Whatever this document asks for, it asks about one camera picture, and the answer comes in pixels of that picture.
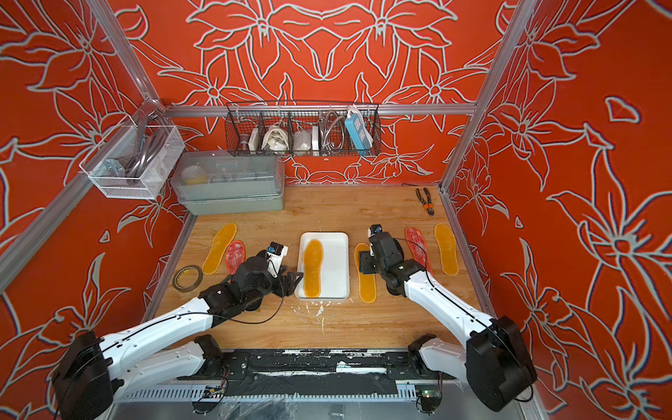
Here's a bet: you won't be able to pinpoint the blue white power strip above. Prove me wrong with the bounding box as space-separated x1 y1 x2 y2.
345 106 374 156

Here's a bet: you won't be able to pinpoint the brown tape roll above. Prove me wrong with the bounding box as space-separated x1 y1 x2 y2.
173 265 204 293

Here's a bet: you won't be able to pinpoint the grey green lidded storage box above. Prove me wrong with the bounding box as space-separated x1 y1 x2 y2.
171 150 285 216

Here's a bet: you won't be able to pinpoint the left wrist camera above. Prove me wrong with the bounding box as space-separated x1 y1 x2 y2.
266 241 288 278

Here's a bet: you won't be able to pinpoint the red insole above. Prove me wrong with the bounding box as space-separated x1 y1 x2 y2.
404 227 432 274
225 240 246 275

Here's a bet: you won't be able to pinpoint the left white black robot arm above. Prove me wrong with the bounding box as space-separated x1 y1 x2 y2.
51 252 304 419

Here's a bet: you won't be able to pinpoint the orange black pliers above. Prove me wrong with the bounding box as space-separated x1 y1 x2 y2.
416 187 435 216

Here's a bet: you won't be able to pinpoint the white plastic storage tray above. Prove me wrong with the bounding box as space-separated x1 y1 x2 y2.
295 232 350 301

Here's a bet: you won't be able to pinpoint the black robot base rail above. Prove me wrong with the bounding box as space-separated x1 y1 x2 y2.
174 348 453 397

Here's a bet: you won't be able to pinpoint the black wire wall basket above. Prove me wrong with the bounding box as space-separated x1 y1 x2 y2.
225 101 383 158

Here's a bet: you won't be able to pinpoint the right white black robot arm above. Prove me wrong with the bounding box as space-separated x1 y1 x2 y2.
358 224 537 411

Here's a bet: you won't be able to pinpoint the clear plastic wall bin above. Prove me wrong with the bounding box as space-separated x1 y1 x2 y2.
80 117 186 201

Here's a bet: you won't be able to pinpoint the yellow insole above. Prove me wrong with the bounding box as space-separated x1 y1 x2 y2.
353 243 377 304
303 239 324 299
201 223 238 275
434 223 460 276

